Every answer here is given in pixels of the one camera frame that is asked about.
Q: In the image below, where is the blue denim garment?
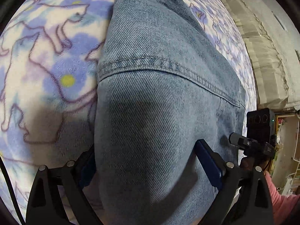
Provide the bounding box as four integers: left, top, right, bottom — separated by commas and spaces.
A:
94, 0, 245, 224

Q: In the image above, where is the person's right hand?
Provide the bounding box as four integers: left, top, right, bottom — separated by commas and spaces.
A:
239, 156, 269, 175

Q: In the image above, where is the beige curtain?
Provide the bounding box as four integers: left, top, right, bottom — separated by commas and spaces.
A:
221, 0, 299, 112

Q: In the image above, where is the purple cat print blanket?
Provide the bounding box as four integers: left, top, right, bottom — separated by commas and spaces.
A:
0, 0, 257, 225

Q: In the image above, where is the black cable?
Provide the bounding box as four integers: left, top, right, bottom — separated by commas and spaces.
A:
0, 155, 26, 225

